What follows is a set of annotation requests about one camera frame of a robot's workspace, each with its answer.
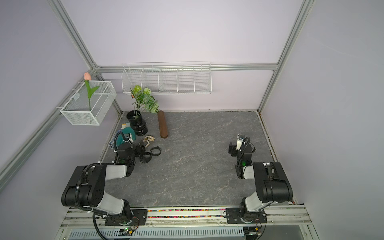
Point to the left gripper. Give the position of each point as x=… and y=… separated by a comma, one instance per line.
x=138, y=150

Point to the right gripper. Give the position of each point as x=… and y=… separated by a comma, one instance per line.
x=232, y=150

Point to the brown wooden watch stand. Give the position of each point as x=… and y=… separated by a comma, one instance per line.
x=162, y=125

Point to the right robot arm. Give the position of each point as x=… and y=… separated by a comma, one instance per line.
x=271, y=187

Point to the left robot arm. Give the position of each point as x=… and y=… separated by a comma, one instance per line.
x=86, y=188

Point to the black chunky sport watch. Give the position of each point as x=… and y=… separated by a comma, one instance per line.
x=145, y=157

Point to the black round-face watch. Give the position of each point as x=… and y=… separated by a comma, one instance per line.
x=155, y=151

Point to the blue dotted work glove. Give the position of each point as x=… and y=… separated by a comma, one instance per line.
x=111, y=143

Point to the green work glove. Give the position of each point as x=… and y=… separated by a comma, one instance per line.
x=129, y=134

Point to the black ribbed plant pot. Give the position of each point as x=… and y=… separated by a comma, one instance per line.
x=137, y=123

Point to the green artificial potted plant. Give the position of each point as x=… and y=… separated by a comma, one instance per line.
x=143, y=101

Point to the pink artificial tulip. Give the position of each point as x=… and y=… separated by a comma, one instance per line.
x=90, y=90

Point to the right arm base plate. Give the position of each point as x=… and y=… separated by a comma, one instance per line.
x=238, y=216

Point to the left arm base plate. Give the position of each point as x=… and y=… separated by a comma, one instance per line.
x=137, y=217

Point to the white mesh wall basket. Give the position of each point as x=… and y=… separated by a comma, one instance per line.
x=76, y=109

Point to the white slotted cable duct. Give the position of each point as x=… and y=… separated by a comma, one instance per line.
x=174, y=233

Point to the aluminium front rail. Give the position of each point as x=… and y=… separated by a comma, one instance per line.
x=278, y=215

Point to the long white wire shelf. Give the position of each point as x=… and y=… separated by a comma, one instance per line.
x=168, y=77

